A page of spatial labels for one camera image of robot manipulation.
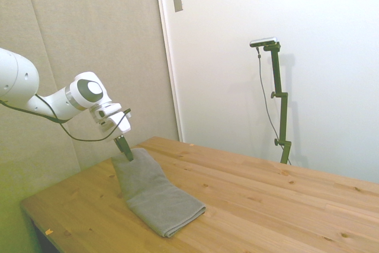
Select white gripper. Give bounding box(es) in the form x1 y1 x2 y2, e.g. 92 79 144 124
88 103 134 163

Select grey terry towel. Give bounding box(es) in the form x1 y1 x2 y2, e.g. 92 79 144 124
111 148 207 239

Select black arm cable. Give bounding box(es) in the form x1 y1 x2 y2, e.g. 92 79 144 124
0 94 133 142

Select white door frame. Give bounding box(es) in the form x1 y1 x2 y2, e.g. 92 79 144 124
153 0 185 143

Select black camera stand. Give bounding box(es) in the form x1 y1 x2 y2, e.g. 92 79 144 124
263 42 293 165

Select grey exterior camera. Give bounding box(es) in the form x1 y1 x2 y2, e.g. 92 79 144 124
249 36 280 49

